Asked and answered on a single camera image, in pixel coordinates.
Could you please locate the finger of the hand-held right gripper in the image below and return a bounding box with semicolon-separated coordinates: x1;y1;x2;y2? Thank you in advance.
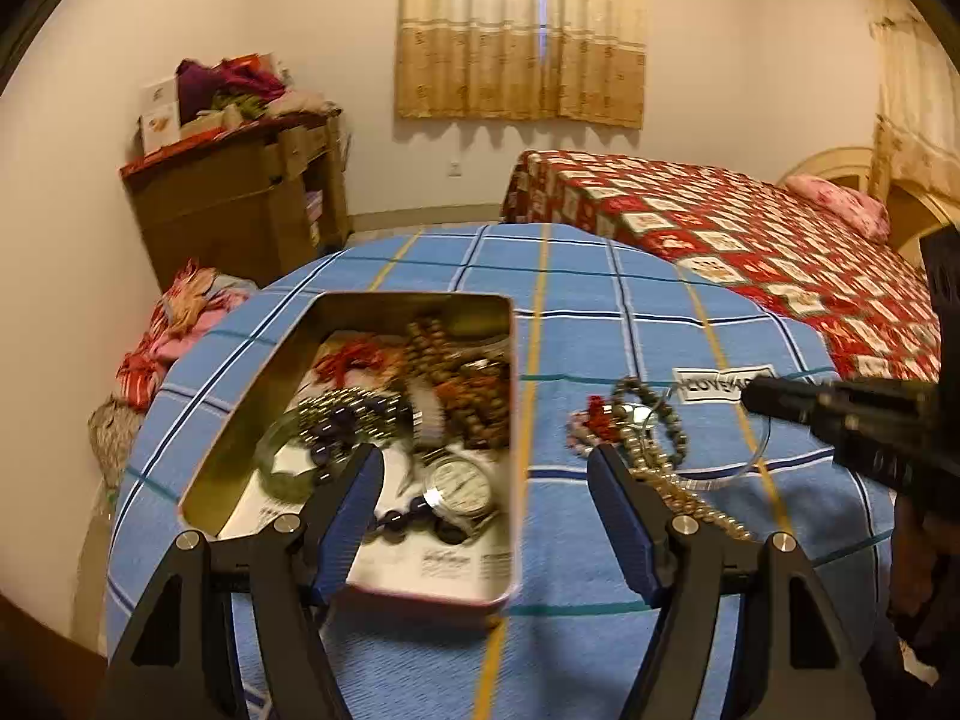
814;412;960;518
748;375;938;428

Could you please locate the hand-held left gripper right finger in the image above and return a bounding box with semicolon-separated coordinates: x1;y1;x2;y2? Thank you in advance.
587;442;878;720

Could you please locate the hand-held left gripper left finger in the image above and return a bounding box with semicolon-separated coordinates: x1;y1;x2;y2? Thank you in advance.
94;442;387;720

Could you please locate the dark blue bead bracelet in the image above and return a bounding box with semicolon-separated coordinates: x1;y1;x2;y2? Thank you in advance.
306;405;470;545

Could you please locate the clear bangle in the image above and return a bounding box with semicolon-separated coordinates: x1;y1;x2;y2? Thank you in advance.
636;388;773;494

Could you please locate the green jade bangle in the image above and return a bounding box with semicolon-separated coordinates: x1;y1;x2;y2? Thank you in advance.
253;411;340;503

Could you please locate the rectangular metal tin box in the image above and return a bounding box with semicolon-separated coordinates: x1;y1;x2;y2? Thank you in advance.
178;291;522;607

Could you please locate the silver wristwatch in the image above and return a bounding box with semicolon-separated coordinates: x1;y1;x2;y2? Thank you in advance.
412;454;505;527

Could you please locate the metallic bead necklace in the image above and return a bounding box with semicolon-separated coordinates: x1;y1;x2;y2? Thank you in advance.
296;386;415;430

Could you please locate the red tassel charm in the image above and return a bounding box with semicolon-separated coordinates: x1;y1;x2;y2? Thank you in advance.
313;340;400;385

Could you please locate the wooden bead bracelet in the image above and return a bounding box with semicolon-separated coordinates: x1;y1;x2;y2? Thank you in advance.
405;317;512;452

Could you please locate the red bead charm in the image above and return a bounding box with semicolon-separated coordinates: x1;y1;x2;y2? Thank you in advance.
568;394;625;458

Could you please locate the printed paper sheet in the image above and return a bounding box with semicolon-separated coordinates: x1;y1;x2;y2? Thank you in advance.
217;465;512;595

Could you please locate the pink pillow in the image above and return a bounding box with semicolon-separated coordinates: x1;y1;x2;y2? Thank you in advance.
784;174;891;243

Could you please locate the bed with red patterned bedspread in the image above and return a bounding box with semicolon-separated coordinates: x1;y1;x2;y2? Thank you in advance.
501;150;942;383

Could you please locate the cream wooden headboard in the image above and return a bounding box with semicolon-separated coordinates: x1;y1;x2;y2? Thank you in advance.
776;146;960;271

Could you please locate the beige patterned window curtain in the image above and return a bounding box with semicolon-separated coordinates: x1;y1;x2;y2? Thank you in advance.
847;0;960;205
395;0;647;130

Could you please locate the blue plaid tablecloth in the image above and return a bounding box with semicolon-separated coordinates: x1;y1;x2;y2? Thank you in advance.
105;223;897;720

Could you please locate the floral fabric bag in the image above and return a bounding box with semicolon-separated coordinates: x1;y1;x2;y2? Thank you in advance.
88;397;149;490

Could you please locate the pink and red clothes pile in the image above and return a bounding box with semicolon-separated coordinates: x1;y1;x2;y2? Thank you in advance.
116;261;260;411

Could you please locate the brown wooden desk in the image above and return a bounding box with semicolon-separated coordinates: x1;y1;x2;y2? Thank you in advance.
120;114;353;293

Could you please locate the flat red box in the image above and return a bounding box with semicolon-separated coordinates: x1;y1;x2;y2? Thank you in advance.
120;120;267;179

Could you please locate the white upright carton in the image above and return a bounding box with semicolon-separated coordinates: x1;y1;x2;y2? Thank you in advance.
140;79;183;156

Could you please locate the pile of clothes on desk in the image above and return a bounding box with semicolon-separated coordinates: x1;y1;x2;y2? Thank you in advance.
176;55;342;122

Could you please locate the green bead bracelet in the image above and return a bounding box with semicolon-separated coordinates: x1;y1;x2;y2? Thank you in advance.
611;377;689;467

